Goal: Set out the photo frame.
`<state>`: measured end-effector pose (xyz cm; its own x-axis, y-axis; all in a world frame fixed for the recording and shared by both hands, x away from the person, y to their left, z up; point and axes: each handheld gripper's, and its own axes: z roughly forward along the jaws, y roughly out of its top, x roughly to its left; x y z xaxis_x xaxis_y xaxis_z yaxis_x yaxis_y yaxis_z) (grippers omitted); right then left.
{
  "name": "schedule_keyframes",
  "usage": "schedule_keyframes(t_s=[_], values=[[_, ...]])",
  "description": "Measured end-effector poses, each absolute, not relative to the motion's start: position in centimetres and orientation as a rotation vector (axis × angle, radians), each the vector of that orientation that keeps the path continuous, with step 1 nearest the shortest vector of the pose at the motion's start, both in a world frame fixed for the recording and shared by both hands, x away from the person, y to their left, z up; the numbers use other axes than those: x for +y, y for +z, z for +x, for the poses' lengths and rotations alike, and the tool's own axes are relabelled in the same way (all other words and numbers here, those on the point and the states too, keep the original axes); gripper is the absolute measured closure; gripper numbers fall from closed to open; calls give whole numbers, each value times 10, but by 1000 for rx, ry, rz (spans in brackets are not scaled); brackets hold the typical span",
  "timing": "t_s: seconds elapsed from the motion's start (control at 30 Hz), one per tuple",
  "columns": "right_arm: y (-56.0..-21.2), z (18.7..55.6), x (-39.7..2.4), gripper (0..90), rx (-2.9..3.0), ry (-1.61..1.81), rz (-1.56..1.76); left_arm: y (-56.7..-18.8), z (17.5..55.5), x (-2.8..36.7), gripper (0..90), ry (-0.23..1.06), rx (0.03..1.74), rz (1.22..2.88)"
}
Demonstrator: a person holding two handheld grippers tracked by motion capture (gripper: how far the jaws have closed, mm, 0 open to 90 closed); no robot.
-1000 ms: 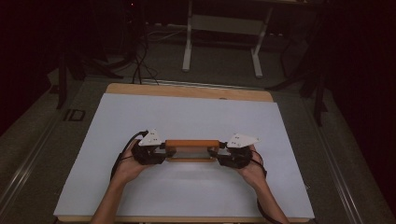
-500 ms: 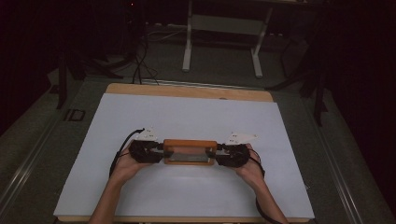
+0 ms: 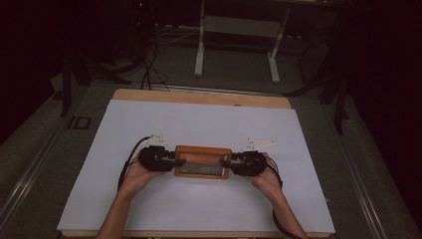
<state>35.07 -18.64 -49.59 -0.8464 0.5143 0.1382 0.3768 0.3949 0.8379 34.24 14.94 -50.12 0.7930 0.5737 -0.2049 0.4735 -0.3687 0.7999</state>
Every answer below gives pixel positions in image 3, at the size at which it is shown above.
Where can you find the metal floor rail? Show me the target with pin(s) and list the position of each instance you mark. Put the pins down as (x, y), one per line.
(360, 179)
(26, 179)

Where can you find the dark metal stand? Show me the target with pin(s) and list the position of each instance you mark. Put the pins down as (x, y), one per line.
(338, 96)
(71, 79)

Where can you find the wooden box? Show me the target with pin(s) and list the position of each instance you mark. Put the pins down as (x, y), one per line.
(202, 153)

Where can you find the white table board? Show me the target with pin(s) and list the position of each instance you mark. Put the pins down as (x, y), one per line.
(199, 97)

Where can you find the person's right hand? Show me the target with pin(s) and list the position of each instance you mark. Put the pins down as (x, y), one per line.
(268, 184)

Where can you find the white table mat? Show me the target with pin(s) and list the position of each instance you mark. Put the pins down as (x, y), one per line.
(205, 126)

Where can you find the person's left hand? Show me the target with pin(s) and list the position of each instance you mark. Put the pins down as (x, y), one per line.
(137, 177)

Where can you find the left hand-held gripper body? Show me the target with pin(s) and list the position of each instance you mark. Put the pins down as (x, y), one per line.
(153, 159)

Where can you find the grey flat block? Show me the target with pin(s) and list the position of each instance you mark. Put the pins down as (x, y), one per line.
(203, 168)

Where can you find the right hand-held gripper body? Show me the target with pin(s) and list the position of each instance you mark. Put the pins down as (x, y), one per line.
(250, 164)

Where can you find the white metal desk frame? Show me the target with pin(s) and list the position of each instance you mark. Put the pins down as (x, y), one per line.
(239, 26)

